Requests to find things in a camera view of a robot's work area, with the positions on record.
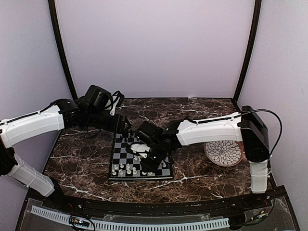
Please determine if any white king piece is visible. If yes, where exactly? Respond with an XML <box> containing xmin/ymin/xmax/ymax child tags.
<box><xmin>133</xmin><ymin>167</ymin><xmax>138</xmax><ymax>175</ymax></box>

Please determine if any black grey chessboard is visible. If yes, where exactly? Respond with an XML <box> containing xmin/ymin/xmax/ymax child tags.
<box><xmin>108</xmin><ymin>132</ymin><xmax>174</xmax><ymax>181</ymax></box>

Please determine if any patterned ceramic plate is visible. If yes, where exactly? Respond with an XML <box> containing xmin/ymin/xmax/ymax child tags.
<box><xmin>204</xmin><ymin>141</ymin><xmax>244</xmax><ymax>167</ymax></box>

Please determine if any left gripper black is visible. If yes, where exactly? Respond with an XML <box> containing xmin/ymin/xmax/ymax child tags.
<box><xmin>86</xmin><ymin>109</ymin><xmax>131</xmax><ymax>134</ymax></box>

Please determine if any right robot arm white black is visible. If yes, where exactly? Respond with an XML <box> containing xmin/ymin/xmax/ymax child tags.
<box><xmin>127</xmin><ymin>105</ymin><xmax>274</xmax><ymax>209</ymax></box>

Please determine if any left black frame post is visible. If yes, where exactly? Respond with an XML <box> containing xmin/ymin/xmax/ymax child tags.
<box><xmin>48</xmin><ymin>0</ymin><xmax>78</xmax><ymax>100</ymax></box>

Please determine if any right black frame post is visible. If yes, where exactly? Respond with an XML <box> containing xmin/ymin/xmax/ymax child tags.
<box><xmin>232</xmin><ymin>0</ymin><xmax>262</xmax><ymax>103</ymax></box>

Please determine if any black frame post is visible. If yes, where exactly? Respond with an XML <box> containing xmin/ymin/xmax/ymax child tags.
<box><xmin>48</xmin><ymin>0</ymin><xmax>78</xmax><ymax>100</ymax></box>
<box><xmin>232</xmin><ymin>0</ymin><xmax>262</xmax><ymax>103</ymax></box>

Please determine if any white slotted cable duct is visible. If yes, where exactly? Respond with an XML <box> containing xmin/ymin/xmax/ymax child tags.
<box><xmin>30</xmin><ymin>205</ymin><xmax>230</xmax><ymax>231</ymax></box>

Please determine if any black front table rail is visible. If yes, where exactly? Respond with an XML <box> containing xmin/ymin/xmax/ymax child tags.
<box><xmin>62</xmin><ymin>194</ymin><xmax>272</xmax><ymax>217</ymax></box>

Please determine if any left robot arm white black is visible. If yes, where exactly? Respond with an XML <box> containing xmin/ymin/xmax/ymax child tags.
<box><xmin>0</xmin><ymin>85</ymin><xmax>131</xmax><ymax>210</ymax></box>

